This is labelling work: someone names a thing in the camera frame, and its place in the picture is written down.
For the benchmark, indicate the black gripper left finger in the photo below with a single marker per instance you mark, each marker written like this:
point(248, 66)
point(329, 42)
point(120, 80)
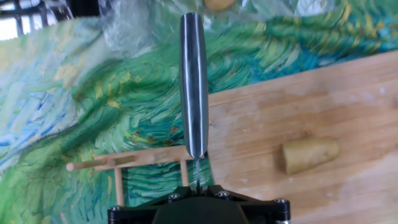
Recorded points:
point(183, 190)

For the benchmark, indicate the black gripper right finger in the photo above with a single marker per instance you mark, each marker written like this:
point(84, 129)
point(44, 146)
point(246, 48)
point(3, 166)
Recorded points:
point(214, 190)

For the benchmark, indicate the steel kitchen knife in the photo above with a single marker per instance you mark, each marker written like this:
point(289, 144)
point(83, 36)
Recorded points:
point(193, 93)

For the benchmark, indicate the wooden peg rack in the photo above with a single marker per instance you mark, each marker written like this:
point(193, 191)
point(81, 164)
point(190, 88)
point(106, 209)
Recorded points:
point(149, 157)

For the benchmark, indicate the peeled potato piece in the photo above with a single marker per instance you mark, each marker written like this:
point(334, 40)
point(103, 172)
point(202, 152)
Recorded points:
point(311, 155)

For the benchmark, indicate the painted landscape tablecloth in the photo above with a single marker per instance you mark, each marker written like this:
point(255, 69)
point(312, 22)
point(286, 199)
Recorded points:
point(93, 109)

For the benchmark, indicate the wooden cutting board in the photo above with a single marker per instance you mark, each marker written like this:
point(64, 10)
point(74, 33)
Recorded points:
point(311, 109)

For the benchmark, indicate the clear plastic bag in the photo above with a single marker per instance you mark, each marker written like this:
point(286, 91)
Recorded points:
point(130, 25)

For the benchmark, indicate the whole potato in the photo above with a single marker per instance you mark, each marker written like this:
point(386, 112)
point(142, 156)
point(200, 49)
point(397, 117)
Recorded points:
point(219, 4)

